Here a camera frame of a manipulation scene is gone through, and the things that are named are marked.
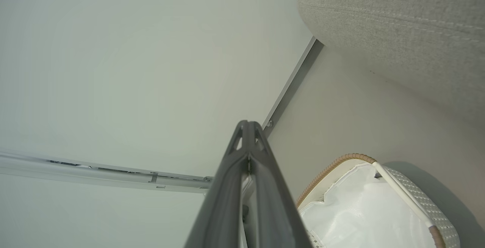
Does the white basket liner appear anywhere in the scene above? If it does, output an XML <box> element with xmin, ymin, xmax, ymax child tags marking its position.
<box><xmin>299</xmin><ymin>163</ymin><xmax>434</xmax><ymax>248</ymax></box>

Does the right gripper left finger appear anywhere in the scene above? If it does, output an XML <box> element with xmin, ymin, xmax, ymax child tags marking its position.
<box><xmin>185</xmin><ymin>120</ymin><xmax>251</xmax><ymax>248</ymax></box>

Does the white wicker laundry basket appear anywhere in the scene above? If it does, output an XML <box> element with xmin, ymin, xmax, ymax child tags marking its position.
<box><xmin>296</xmin><ymin>153</ymin><xmax>461</xmax><ymax>248</ymax></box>

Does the grey fabric sofa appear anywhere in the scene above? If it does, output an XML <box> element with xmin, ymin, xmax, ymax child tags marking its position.
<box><xmin>297</xmin><ymin>0</ymin><xmax>485</xmax><ymax>135</ymax></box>

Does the grey partition bottom rail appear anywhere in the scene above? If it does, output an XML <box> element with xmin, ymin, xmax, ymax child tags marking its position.
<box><xmin>0</xmin><ymin>149</ymin><xmax>213</xmax><ymax>194</ymax></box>
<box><xmin>261</xmin><ymin>37</ymin><xmax>325</xmax><ymax>138</ymax></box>

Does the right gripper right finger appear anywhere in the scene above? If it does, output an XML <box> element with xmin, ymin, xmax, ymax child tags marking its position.
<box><xmin>248</xmin><ymin>120</ymin><xmax>313</xmax><ymax>248</ymax></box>

